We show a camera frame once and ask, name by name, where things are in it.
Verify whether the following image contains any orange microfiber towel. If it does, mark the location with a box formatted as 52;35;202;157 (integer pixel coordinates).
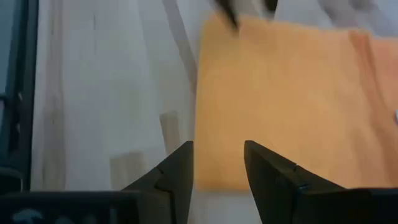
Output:
193;13;398;191

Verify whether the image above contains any black aluminium table frame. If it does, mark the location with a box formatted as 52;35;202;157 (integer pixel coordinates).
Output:
0;0;40;194

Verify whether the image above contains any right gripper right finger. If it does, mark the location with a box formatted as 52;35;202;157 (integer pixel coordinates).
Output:
243;139;398;224

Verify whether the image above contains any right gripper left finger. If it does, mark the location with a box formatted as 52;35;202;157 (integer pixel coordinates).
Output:
0;139;195;224

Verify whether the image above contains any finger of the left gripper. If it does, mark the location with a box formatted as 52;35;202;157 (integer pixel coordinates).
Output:
216;0;241;31
263;0;280;14

